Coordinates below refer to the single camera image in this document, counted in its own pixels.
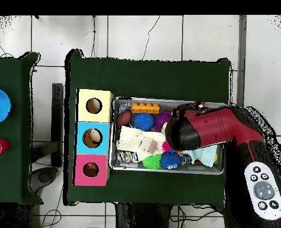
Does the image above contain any wooden three-hole box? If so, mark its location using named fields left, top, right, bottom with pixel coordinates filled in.
left=74, top=88, right=114, bottom=187

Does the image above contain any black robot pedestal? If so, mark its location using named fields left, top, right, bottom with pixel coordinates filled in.
left=115, top=202, right=173, bottom=228

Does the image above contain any dark green tablecloth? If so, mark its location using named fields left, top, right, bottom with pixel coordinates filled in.
left=63, top=48, right=232, bottom=211
left=0, top=51, right=44, bottom=205

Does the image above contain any silver mesh bin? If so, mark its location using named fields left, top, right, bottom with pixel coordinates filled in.
left=109, top=96, right=228, bottom=176

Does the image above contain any plain wooden wedge block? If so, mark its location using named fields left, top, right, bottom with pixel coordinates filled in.
left=140, top=138, right=159, bottom=154

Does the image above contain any orange building brick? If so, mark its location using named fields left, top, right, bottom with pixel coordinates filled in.
left=130, top=102, right=161, bottom=114

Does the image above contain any green spiky rubber ball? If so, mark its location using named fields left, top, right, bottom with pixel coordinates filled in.
left=142, top=154, right=163, bottom=170

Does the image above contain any mint green cloth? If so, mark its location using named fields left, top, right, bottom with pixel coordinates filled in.
left=183, top=144, right=218, bottom=167

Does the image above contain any purple spiky rubber ball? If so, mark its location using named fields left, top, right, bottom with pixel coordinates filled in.
left=152, top=110, right=172, bottom=133

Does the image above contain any blue spiky rubber ball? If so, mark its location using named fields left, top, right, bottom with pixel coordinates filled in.
left=159, top=151, right=181, bottom=170
left=133, top=112, right=155, bottom=132

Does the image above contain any brown toy ball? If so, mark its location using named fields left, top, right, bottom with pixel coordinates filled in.
left=117, top=110, right=132, bottom=128

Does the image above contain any cream cloth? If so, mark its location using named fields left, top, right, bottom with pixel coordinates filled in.
left=116, top=125, right=167, bottom=162

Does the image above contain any thin black cable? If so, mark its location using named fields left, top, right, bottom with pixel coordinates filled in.
left=141, top=15, right=161, bottom=61

